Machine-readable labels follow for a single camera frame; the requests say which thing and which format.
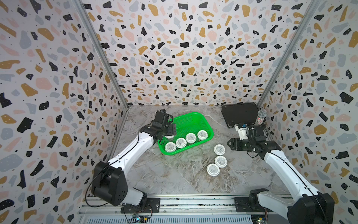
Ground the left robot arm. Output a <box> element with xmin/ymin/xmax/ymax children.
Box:
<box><xmin>91</xmin><ymin>120</ymin><xmax>177</xmax><ymax>210</ymax></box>

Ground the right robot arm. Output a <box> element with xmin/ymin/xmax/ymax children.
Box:
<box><xmin>227</xmin><ymin>130</ymin><xmax>335</xmax><ymax>224</ymax></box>

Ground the green plastic basket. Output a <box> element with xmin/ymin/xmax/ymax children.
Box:
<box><xmin>158</xmin><ymin>112</ymin><xmax>214</xmax><ymax>155</ymax></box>

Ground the black hard case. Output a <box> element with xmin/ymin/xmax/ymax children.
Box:
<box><xmin>222</xmin><ymin>103</ymin><xmax>259</xmax><ymax>128</ymax></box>

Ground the glitter tube on black stand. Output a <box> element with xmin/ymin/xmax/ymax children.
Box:
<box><xmin>254</xmin><ymin>109</ymin><xmax>268</xmax><ymax>126</ymax></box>

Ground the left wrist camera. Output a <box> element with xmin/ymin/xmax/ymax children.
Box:
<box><xmin>154</xmin><ymin>109</ymin><xmax>169</xmax><ymax>125</ymax></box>

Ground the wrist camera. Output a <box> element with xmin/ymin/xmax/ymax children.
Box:
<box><xmin>154</xmin><ymin>109</ymin><xmax>169</xmax><ymax>125</ymax></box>
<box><xmin>235</xmin><ymin>123</ymin><xmax>248</xmax><ymax>140</ymax></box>

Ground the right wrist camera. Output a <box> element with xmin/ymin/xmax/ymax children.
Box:
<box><xmin>235</xmin><ymin>123</ymin><xmax>248</xmax><ymax>140</ymax></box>

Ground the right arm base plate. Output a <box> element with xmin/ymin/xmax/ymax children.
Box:
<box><xmin>234</xmin><ymin>197</ymin><xmax>272</xmax><ymax>212</ymax></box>

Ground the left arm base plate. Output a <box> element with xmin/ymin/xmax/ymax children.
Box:
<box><xmin>120</xmin><ymin>197</ymin><xmax>160</xmax><ymax>214</ymax></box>

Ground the aluminium rail frame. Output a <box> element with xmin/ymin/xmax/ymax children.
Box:
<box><xmin>77</xmin><ymin>194</ymin><xmax>288</xmax><ymax>224</ymax></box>

